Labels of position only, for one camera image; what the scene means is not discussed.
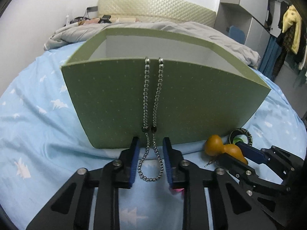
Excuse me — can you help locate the cream quilted headboard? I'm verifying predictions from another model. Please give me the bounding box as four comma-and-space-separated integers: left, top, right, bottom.
97, 0, 216, 27

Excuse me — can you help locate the green woven hat charm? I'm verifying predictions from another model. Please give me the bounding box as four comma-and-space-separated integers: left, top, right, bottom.
233, 137, 244, 144

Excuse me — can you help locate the blue chair back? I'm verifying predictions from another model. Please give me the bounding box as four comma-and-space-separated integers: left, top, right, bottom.
228, 25, 245, 44

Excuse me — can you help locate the grey wardrobe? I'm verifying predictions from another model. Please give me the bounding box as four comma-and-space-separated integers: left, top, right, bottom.
214, 0, 290, 56

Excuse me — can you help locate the blue curtain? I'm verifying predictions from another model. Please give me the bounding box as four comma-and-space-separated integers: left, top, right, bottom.
258, 35, 281, 81

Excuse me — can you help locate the light blue bed sheet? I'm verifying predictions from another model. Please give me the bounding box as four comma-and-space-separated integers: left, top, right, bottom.
1, 42, 306, 229

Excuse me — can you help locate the grey duvet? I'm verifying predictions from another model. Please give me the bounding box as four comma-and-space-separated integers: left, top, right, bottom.
44, 21, 261, 69

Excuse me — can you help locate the silver ball chain necklace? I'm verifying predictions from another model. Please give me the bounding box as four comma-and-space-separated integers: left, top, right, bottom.
137, 57, 166, 181

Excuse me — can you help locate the black patterned bangle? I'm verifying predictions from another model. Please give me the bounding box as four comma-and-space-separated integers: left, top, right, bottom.
227, 128, 253, 146

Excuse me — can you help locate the orange wooden gourd pendant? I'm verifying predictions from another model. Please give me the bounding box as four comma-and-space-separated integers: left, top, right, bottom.
204, 135, 248, 165

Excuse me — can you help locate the bedside clutter pile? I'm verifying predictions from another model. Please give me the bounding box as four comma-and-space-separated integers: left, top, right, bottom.
64, 6, 139, 26

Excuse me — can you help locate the yellow hanging garment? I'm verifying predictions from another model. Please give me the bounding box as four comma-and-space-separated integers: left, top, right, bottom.
282, 5, 302, 55

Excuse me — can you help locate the green cardboard box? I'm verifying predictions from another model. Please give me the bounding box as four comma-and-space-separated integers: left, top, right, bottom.
61, 30, 270, 149

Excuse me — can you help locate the pink ribbon keychain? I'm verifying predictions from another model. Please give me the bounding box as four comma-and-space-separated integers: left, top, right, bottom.
170, 188, 184, 194

